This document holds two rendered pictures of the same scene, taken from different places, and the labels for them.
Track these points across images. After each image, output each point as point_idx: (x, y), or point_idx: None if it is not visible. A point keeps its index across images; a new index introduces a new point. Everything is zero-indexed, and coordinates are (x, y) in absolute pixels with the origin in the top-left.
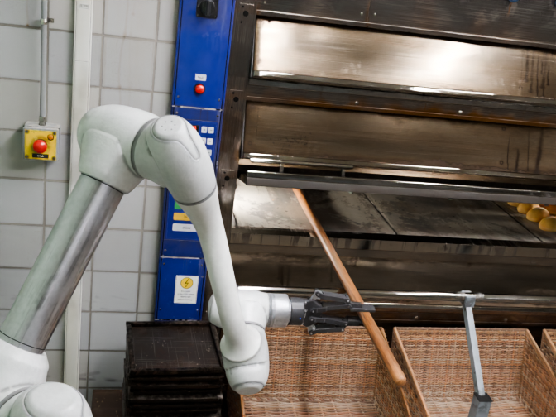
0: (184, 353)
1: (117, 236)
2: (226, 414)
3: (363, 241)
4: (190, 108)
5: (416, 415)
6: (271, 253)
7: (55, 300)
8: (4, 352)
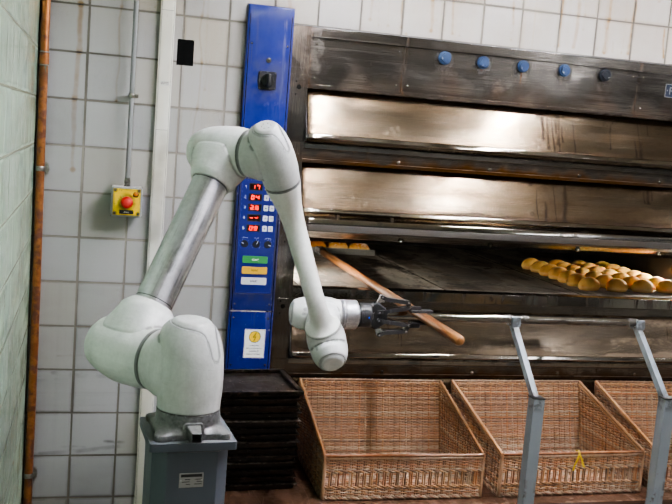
0: (261, 386)
1: (190, 292)
2: (298, 464)
3: (415, 293)
4: None
5: (481, 447)
6: None
7: (180, 266)
8: (145, 302)
